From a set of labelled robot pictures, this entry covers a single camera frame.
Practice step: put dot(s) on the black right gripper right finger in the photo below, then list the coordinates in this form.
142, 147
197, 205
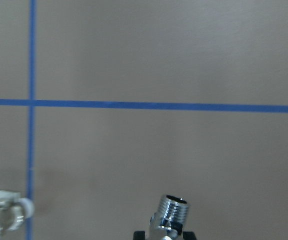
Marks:
188, 235

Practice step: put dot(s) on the white PPR pipe fitting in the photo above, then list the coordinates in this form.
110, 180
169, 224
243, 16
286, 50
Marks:
14, 210

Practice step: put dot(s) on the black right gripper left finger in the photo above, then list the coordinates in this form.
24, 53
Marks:
140, 235

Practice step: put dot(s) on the chrome angle valve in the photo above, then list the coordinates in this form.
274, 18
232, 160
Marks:
168, 222

